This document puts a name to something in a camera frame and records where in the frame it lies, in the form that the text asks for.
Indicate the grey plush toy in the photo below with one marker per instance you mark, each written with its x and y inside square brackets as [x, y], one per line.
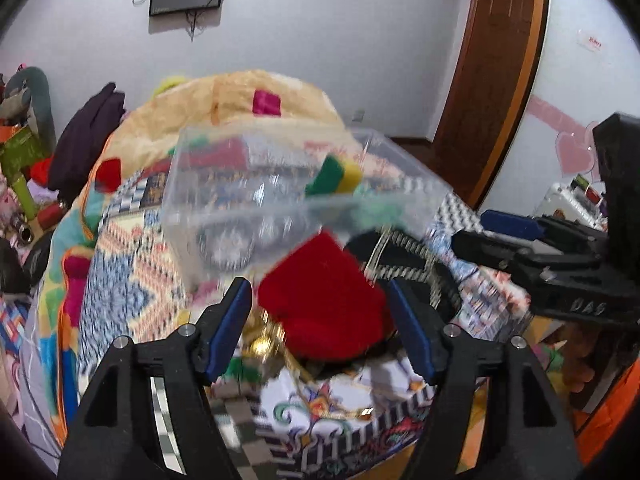
[35, 95]

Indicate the black bag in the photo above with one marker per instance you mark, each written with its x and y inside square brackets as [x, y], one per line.
[20, 265]

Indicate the pink heart wall sticker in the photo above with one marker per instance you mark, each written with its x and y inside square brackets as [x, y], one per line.
[575, 152]

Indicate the gold bell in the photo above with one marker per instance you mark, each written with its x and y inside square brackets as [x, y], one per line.
[261, 347]

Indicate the white wall sign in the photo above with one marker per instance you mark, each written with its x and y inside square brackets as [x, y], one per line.
[591, 41]

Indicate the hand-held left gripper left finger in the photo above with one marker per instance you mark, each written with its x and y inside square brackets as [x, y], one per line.
[234, 321]

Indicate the brown wooden door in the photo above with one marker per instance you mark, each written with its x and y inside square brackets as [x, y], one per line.
[495, 75]

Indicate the yellow plush checkered blanket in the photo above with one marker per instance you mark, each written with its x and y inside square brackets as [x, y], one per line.
[240, 105]

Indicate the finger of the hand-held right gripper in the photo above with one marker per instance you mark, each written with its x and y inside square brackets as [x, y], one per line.
[487, 249]
[510, 224]

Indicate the patterned quilt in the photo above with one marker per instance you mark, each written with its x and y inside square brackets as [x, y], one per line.
[135, 285]

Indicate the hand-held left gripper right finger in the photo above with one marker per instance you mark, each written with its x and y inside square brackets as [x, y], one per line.
[411, 327]

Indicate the clear plastic container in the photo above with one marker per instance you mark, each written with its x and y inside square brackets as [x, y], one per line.
[250, 200]

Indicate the red felt cloth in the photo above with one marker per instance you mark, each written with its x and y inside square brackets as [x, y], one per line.
[320, 300]

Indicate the white plastic basket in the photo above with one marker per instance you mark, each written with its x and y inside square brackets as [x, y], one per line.
[565, 205]

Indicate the dark purple jacket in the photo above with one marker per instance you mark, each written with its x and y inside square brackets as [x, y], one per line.
[85, 140]

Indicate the black striped cloth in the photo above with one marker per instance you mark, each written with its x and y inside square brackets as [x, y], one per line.
[415, 265]

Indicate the orange cloth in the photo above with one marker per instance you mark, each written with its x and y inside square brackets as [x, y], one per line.
[607, 410]

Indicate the yellow green sponge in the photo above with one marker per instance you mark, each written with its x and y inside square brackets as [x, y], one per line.
[336, 176]

